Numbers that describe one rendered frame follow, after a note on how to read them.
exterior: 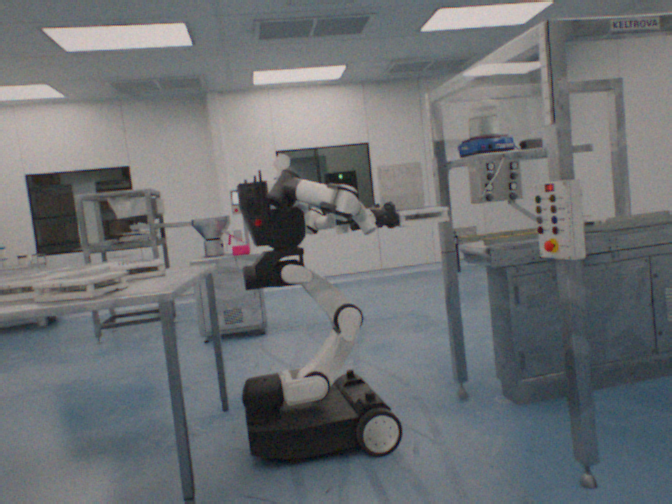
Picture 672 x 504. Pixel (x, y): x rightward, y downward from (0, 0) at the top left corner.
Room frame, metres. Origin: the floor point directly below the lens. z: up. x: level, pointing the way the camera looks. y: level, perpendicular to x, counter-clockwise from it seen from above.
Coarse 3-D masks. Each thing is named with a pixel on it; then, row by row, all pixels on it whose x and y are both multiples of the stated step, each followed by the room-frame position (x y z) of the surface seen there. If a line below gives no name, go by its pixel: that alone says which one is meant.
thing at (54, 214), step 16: (32, 176) 7.16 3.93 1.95; (48, 176) 7.19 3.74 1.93; (64, 176) 7.22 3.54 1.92; (80, 176) 7.25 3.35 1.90; (96, 176) 7.27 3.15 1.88; (112, 176) 7.30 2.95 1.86; (128, 176) 7.33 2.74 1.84; (32, 192) 7.16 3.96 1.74; (48, 192) 7.18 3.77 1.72; (64, 192) 7.21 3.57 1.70; (80, 192) 7.24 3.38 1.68; (96, 192) 7.27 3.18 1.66; (32, 208) 7.15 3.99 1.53; (48, 208) 7.18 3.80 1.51; (64, 208) 7.21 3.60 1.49; (48, 224) 7.17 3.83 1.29; (64, 224) 7.20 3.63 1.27; (96, 224) 7.26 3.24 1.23; (112, 224) 7.29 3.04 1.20; (128, 224) 7.32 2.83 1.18; (48, 240) 7.17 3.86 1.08; (64, 240) 7.20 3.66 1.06; (80, 240) 7.23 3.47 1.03; (96, 240) 7.26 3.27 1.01
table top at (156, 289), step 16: (176, 272) 2.68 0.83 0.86; (192, 272) 2.58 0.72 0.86; (208, 272) 2.73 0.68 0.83; (128, 288) 2.18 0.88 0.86; (144, 288) 2.12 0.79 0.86; (160, 288) 2.05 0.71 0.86; (176, 288) 2.00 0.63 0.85; (0, 304) 2.12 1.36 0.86; (16, 304) 2.06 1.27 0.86; (32, 304) 2.00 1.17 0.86; (48, 304) 1.95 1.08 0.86; (64, 304) 1.89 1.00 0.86; (80, 304) 1.89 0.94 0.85; (96, 304) 1.90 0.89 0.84; (112, 304) 1.90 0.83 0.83; (128, 304) 1.90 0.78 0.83; (144, 304) 1.91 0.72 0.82; (0, 320) 1.87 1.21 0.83
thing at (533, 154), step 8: (584, 144) 2.59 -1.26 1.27; (592, 144) 2.60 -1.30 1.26; (496, 152) 2.48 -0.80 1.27; (504, 152) 2.49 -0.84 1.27; (512, 152) 2.50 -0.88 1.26; (520, 152) 2.51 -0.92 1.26; (528, 152) 2.52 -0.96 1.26; (536, 152) 2.53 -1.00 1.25; (544, 152) 2.54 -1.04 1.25; (576, 152) 2.58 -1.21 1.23; (456, 160) 2.67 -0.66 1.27; (464, 160) 2.59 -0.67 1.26; (480, 160) 2.46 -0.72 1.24; (488, 160) 2.47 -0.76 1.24; (496, 160) 2.48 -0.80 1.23; (520, 160) 2.86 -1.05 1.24
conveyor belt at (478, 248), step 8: (648, 224) 2.72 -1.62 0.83; (656, 224) 2.73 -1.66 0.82; (592, 232) 2.65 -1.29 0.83; (600, 232) 2.66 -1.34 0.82; (528, 240) 2.57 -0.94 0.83; (536, 240) 2.58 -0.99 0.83; (464, 248) 2.70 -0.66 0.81; (472, 248) 2.62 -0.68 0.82; (480, 248) 2.55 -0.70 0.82; (488, 256) 2.52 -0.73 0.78
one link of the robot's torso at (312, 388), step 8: (280, 376) 2.40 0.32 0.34; (288, 376) 2.39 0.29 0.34; (312, 376) 2.36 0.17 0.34; (288, 384) 2.32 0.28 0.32; (296, 384) 2.33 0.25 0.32; (304, 384) 2.33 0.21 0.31; (312, 384) 2.34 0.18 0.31; (320, 384) 2.35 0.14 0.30; (288, 392) 2.31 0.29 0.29; (296, 392) 2.32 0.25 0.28; (304, 392) 2.33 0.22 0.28; (312, 392) 2.34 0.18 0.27; (320, 392) 2.35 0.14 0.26; (288, 400) 2.32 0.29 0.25; (296, 400) 2.32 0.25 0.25; (304, 400) 2.34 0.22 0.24; (312, 400) 2.35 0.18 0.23
